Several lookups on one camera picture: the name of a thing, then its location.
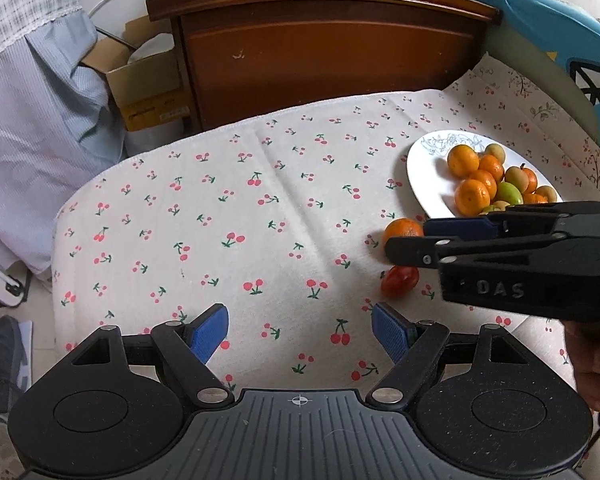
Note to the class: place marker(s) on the white stand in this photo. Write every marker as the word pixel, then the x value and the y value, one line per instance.
pixel 5 285

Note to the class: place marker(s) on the blue cushion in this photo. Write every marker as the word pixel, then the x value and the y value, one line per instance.
pixel 555 20

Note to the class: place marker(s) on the person's right hand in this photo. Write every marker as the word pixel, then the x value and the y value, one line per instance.
pixel 597 365

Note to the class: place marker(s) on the white tube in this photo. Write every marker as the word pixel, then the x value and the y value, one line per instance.
pixel 105 0

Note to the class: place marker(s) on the checked lace-trimmed cloth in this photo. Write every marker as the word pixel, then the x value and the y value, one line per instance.
pixel 25 5

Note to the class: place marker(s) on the brown wooden headboard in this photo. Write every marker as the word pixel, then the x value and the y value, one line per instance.
pixel 330 60

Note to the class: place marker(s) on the red cherry tomato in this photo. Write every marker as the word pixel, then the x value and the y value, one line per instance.
pixel 399 282

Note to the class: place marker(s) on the large orange tangerine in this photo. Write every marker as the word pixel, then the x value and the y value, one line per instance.
pixel 463 161

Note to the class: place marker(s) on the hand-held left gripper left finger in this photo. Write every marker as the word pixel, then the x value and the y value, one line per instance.
pixel 209 332

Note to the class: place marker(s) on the white plate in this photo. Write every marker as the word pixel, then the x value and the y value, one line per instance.
pixel 425 175

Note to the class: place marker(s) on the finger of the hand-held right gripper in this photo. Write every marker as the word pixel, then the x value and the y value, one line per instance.
pixel 410 252
pixel 460 229

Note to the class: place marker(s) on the light blue cloth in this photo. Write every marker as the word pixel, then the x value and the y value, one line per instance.
pixel 45 135

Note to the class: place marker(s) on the open brown cardboard box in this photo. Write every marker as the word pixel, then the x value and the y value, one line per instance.
pixel 145 90

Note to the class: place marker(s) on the white dish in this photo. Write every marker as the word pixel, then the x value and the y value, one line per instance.
pixel 152 47

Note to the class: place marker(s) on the beige floral cloth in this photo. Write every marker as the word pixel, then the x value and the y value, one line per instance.
pixel 555 125

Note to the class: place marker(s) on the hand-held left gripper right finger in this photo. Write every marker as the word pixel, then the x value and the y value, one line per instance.
pixel 392 332

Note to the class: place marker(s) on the cherry print tablecloth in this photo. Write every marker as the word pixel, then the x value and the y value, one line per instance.
pixel 240 270

